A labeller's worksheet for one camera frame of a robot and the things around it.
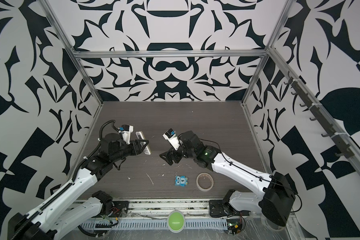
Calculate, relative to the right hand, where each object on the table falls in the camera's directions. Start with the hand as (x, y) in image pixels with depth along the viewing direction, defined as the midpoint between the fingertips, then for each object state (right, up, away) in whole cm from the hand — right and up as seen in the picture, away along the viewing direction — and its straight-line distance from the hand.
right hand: (166, 149), depth 73 cm
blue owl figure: (+8, -19, +8) cm, 22 cm away
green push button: (+5, -34, -1) cm, 35 cm away
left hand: (-10, +4, +2) cm, 11 cm away
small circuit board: (+32, -36, -3) cm, 48 cm away
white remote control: (-13, +6, +1) cm, 14 cm away
